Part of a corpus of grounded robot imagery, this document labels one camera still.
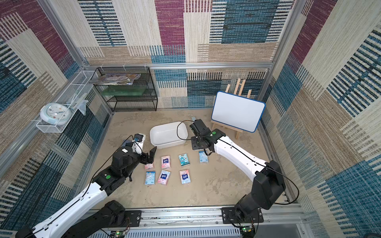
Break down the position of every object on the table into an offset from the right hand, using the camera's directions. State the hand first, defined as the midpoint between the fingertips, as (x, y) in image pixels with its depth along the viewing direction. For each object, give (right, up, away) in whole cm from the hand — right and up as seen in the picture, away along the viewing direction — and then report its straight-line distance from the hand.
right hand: (196, 141), depth 83 cm
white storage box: (-18, +2, +22) cm, 29 cm away
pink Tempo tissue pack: (-28, -16, +6) cm, 33 cm away
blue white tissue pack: (-26, -21, +1) cm, 33 cm away
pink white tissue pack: (-6, -21, +2) cm, 22 cm away
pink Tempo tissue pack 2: (-18, -14, +6) cm, 23 cm away
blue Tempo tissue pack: (-18, -21, +2) cm, 27 cm away
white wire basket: (-67, +24, -2) cm, 72 cm away
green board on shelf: (-47, +31, +16) cm, 59 cm away
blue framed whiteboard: (+26, +16, +6) cm, 31 cm away
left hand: (-25, -1, -6) cm, 26 cm away
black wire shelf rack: (-37, +26, +36) cm, 58 cm away
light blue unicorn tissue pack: (+4, -11, +8) cm, 14 cm away
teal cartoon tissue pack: (-7, -12, +8) cm, 16 cm away
